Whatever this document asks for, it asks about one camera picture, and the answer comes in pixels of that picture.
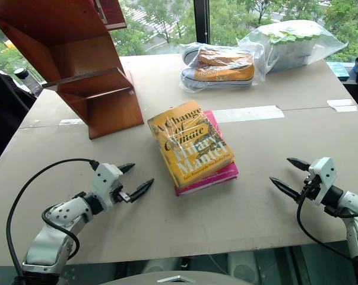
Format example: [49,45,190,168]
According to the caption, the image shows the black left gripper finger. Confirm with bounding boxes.
[130,178,155,204]
[118,163,136,175]

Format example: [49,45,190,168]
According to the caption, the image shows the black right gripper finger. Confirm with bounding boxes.
[268,176,302,204]
[286,157,312,172]

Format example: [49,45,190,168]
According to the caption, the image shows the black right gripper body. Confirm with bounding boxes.
[298,171,322,203]

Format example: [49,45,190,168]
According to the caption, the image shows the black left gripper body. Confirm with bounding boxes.
[112,184,132,206]

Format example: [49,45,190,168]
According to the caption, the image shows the pink hardcover book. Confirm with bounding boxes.
[175,110,239,197]

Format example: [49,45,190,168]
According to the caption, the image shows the yellow hardcover book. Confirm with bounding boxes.
[147,100,236,189]

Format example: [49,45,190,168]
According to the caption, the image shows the brown wooden bookshelf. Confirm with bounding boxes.
[0,0,145,140]

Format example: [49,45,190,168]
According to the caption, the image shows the long white tape strip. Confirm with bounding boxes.
[213,104,286,123]

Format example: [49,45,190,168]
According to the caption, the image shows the short white tape strip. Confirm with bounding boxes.
[326,99,358,113]

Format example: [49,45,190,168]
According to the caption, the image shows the grey rounded shape under table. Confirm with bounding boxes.
[227,251,261,277]
[141,257,181,274]

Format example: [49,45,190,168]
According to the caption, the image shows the grey rounded robot body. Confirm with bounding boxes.
[99,270,253,285]

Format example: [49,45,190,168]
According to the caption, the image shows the light blue flat box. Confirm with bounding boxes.
[326,61,351,82]

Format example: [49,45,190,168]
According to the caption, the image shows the clear plastic shoe bag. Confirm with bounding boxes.
[178,41,268,93]

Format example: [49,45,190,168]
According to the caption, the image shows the white and green stacked items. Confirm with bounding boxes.
[264,25,322,72]

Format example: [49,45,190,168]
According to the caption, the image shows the orange canvas sneaker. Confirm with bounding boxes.
[183,46,255,68]
[180,63,255,88]

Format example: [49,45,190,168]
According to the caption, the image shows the large clear plastic bag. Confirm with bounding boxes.
[236,19,349,74]

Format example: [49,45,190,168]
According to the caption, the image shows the clear bottle with black cap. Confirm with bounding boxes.
[13,67,43,97]

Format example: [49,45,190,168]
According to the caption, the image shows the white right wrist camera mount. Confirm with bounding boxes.
[308,157,338,207]

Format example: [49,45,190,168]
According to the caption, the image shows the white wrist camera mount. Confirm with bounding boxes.
[308,157,338,207]
[90,162,124,210]

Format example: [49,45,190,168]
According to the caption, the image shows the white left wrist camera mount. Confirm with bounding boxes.
[90,162,124,210]

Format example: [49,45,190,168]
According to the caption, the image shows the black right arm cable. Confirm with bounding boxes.
[296,176,358,264]

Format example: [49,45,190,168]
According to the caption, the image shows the short black left arm cable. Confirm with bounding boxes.
[41,207,81,259]

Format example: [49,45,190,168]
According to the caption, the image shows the long black left arm cable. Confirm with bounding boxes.
[5,158,101,278]

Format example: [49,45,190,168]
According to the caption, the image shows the black window post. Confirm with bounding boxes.
[193,0,216,44]

